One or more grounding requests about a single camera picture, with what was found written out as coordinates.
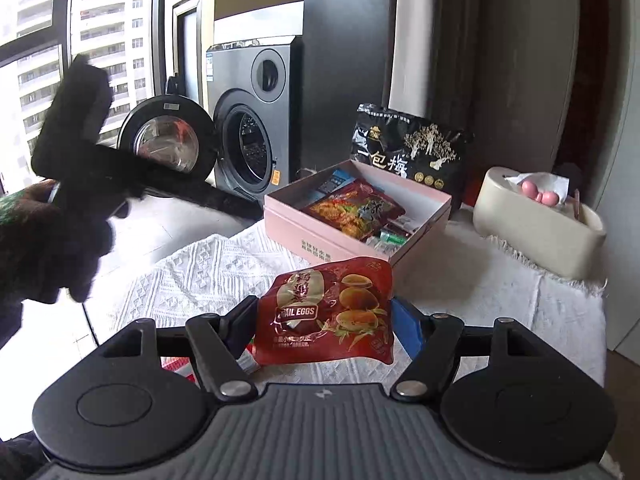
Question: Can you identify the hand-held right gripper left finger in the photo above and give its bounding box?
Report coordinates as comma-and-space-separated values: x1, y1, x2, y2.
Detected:
100, 295, 261, 401

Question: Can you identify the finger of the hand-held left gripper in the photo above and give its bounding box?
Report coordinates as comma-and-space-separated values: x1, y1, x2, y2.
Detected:
145, 179, 267, 222

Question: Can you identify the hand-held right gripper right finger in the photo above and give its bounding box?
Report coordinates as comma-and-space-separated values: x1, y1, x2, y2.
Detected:
391, 296, 549, 401

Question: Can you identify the red egg snack packet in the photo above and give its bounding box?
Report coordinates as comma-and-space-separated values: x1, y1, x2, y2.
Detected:
252, 255, 396, 367

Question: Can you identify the green pink clear snack packet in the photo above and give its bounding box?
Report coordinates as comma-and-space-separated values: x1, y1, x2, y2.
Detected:
365, 217, 423, 251

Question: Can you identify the pink cardboard box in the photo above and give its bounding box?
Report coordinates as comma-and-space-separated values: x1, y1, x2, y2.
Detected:
263, 160, 453, 271

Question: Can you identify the blue white snack packet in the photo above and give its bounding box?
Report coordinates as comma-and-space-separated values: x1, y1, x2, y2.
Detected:
314, 169, 362, 197

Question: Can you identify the large red-brown snack packet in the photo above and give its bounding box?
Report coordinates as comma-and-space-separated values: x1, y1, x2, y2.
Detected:
304, 181, 407, 241

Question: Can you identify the person's left forearm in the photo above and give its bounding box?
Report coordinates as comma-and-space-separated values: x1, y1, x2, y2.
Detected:
0, 191, 31, 350

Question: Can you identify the person's left hand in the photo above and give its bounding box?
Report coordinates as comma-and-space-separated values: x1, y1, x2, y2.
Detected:
15, 180, 118, 304

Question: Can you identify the red white snack packet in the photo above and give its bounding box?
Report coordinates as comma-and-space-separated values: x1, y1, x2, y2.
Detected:
160, 340, 262, 383

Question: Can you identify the grey washing machine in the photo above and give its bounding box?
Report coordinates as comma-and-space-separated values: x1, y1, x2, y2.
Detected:
116, 35, 303, 211

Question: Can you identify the white textured tablecloth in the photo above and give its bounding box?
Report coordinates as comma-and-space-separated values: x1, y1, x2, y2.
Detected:
87, 205, 608, 391

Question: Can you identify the window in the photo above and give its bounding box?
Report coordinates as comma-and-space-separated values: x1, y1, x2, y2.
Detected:
0, 0, 168, 196

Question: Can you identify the cream tissue holder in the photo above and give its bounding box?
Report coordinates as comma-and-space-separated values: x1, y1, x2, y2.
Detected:
472, 166, 608, 281

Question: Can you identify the black printed snack bag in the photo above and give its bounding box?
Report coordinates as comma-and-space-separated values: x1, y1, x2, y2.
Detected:
350, 102, 476, 211

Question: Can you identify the white tissue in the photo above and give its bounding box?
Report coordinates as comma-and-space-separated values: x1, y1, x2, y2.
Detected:
502, 171, 573, 202

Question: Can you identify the pink balls ornament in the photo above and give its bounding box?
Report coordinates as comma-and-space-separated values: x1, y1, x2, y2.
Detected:
520, 180, 560, 207

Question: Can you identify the dark tall cabinet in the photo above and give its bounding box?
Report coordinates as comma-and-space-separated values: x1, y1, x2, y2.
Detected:
301, 0, 401, 196

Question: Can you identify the beige curtain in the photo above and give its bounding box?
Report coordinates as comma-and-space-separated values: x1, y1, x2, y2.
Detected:
385, 0, 483, 128

